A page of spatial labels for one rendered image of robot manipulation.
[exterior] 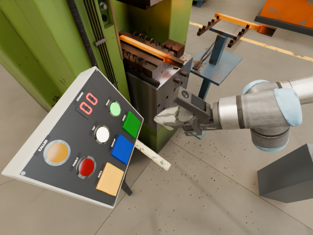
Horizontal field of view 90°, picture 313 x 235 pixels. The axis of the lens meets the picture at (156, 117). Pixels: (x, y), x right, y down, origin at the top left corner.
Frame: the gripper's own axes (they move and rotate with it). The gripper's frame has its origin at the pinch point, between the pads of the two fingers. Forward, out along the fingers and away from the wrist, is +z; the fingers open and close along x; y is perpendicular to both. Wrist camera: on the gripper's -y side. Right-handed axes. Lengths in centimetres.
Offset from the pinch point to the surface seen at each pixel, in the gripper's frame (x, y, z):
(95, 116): -8.3, -13.5, 11.3
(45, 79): 27, -18, 78
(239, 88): 147, 132, -19
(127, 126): -3.6, -1.5, 10.3
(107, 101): -1.5, -12.4, 11.3
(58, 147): -20.5, -17.7, 10.9
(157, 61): 41.7, 2.2, 12.1
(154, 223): -27, 96, 47
